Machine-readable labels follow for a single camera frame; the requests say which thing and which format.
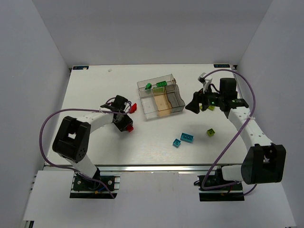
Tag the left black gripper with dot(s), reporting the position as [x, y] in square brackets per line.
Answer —
[125, 121]

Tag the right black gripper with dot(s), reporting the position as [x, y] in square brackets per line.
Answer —
[202, 98]

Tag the red square lego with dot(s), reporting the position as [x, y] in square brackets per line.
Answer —
[129, 128]

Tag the red curved lego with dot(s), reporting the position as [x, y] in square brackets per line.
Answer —
[133, 108]

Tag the cyan long lego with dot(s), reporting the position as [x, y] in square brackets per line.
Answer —
[187, 138]

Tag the small green number lego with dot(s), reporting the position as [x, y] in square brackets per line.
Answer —
[148, 86]

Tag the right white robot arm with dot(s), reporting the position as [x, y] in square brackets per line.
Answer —
[264, 161]

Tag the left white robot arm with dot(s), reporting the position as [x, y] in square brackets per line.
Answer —
[72, 139]

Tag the grey smoky container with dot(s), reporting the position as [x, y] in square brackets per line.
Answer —
[174, 97]

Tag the amber transparent container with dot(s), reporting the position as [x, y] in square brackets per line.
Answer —
[163, 105]

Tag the lime lego near front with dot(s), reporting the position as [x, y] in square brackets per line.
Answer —
[210, 132]

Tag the right blue table label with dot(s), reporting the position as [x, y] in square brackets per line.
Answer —
[221, 65]

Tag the blue table label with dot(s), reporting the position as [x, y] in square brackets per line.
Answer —
[221, 65]
[80, 67]

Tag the long clear smoky container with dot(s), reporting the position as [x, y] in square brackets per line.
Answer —
[141, 84]

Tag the cyan small lego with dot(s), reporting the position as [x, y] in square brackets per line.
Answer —
[176, 143]

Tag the left blue table label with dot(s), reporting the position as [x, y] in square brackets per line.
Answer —
[80, 67]

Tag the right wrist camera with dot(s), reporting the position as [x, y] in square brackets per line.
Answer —
[205, 81]

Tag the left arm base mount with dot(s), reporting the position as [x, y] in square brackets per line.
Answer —
[82, 188]

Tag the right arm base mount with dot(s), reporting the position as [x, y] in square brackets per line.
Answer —
[224, 194]

